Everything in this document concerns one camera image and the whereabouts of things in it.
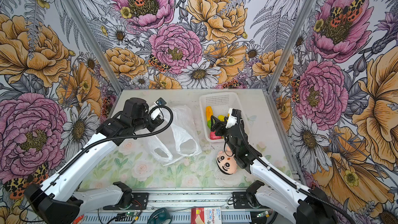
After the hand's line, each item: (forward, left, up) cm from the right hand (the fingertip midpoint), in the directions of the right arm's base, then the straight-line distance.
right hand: (216, 121), depth 78 cm
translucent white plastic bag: (-8, +17, -2) cm, 19 cm away
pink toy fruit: (0, +1, -15) cm, 15 cm away
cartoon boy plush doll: (-15, -4, -14) cm, 21 cm away
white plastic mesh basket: (+29, -6, -20) cm, 35 cm away
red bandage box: (-37, +7, -17) cm, 41 cm away
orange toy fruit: (+18, +3, -16) cm, 25 cm away
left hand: (0, +29, +4) cm, 29 cm away
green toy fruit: (+10, +3, -17) cm, 19 cm away
